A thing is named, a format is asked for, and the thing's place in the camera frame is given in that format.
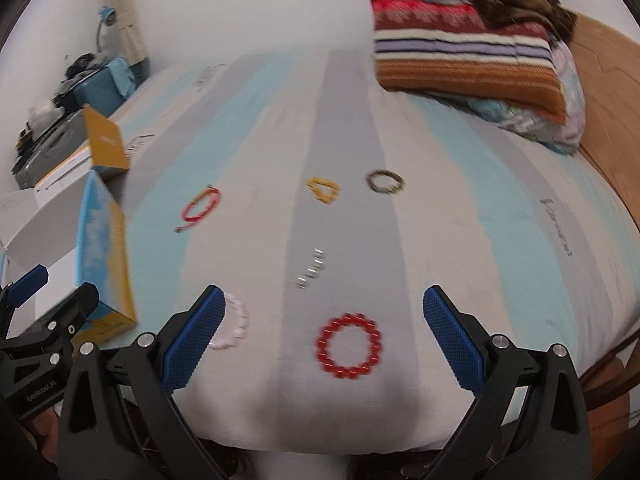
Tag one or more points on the cream curtain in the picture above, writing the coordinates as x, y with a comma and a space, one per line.
125, 5

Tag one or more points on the white plastic bag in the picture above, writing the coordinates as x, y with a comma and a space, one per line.
42, 112

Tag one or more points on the wooden headboard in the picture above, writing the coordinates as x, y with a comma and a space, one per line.
610, 100

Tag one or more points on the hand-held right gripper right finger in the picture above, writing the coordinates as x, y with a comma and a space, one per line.
452, 342

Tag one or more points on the folded striped blanket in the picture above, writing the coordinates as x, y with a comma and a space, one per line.
465, 65

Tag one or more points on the person's left hand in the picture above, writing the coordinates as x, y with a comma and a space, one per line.
42, 432

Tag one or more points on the wooden chair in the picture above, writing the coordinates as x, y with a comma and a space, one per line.
607, 390

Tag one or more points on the grey suitcase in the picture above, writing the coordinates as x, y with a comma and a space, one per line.
55, 147

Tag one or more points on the blue yellow white cardboard box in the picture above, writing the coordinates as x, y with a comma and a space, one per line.
105, 260

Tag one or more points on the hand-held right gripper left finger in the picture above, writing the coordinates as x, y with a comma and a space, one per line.
196, 340

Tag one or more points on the teal suitcase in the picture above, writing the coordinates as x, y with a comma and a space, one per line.
102, 87

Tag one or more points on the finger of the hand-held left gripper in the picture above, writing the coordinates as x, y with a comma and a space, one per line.
30, 280
75, 310

